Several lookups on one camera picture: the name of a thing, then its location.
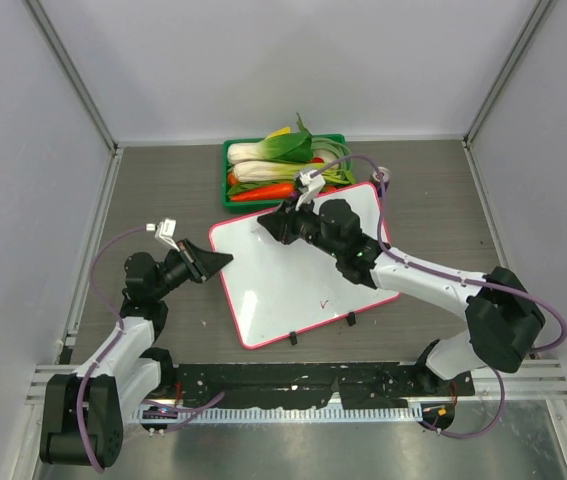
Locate upper bok choy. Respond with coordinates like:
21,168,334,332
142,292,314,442
226,117,313,165

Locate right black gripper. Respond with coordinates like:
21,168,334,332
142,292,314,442
259,191,343,259

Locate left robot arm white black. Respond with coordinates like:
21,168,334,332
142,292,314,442
39,239,233,472

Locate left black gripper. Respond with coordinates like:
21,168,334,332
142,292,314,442
152,239,231,300

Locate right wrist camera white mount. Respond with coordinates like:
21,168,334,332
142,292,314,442
294,167,325,211

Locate lower celery bok choy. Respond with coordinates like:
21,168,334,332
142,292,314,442
230,160,355,185

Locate white slotted cable duct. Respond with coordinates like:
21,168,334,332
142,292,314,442
127,403,423,428

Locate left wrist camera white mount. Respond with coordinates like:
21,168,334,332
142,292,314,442
145,218,179,251

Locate orange carrot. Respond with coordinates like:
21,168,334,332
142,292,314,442
230,183,294,202

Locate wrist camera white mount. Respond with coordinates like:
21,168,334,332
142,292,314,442
145,218,179,251
294,167,325,211

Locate energy drink can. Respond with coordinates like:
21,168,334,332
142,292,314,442
370,167,391,197

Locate green plastic tray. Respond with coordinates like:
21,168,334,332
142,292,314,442
223,128,351,211

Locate yellow pepper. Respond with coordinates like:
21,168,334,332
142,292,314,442
267,126,292,139

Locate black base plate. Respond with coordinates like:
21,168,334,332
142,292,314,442
147,362,475,410

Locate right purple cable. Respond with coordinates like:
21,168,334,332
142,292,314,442
312,153,567,441

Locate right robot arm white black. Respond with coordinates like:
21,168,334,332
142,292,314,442
257,199,545,395

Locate white onion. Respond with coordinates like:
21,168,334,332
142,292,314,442
313,147,343,164

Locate pink framed whiteboard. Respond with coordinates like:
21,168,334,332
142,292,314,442
209,213,400,349

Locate aluminium frame post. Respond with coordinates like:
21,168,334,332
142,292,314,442
464,0,559,146
23,0,117,148

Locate purple cable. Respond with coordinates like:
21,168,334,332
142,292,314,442
75,224,227,474
312,153,567,441

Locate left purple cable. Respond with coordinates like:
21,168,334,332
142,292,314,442
75,224,227,474

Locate red chili pepper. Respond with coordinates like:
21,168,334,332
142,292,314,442
320,185,338,194

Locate green leaf spinach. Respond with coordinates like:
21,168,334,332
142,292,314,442
227,181,276,197

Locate right aluminium frame post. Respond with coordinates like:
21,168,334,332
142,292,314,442
464,0,559,146

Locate left aluminium frame post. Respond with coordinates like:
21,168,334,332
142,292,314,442
23,0,117,148

